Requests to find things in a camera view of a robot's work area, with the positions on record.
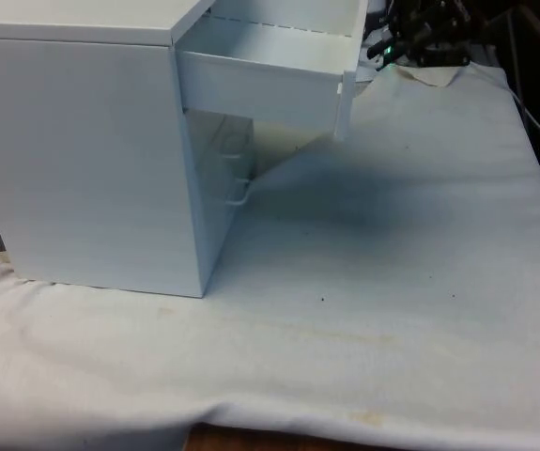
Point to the white drawer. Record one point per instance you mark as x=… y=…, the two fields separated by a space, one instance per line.
x=260 y=89

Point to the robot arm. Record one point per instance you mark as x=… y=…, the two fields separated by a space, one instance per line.
x=386 y=51

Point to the white chest of drawers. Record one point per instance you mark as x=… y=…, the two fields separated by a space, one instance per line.
x=77 y=160

